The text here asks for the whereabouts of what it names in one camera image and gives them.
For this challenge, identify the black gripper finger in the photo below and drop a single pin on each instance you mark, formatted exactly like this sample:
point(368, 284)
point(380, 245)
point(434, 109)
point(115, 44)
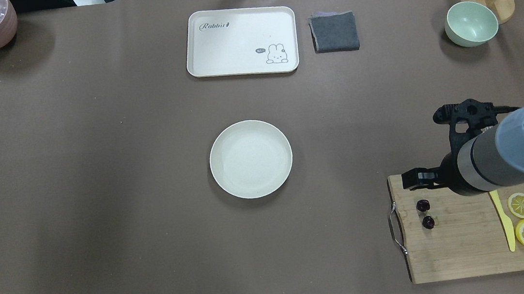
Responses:
point(418, 178)

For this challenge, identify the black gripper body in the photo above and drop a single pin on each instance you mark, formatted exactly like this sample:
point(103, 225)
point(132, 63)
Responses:
point(449, 174)

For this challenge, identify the dark red cherry pair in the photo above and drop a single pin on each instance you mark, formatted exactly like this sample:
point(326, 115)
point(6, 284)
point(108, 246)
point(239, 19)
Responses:
point(423, 207)

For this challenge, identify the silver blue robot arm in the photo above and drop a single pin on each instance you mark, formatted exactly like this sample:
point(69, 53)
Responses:
point(487, 150)

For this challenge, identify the cream rabbit tray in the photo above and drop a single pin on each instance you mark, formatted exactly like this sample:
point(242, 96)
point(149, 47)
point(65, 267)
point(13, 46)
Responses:
point(242, 41)

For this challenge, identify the bamboo cutting board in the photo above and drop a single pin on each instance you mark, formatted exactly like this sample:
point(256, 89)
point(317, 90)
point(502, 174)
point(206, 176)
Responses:
point(467, 241)

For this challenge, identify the yellow plastic knife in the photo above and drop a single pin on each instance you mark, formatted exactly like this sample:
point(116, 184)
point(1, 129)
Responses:
point(505, 220)

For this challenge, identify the mint green bowl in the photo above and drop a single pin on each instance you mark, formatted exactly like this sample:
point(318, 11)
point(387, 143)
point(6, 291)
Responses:
point(470, 24)

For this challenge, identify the cream round plate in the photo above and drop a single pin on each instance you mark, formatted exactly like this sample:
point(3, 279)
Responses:
point(251, 159)

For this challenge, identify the grey folded cloth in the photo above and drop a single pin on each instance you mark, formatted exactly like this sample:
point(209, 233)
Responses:
point(334, 32)

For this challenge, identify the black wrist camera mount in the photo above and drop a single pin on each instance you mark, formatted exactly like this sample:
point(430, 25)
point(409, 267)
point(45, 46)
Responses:
point(467, 120)

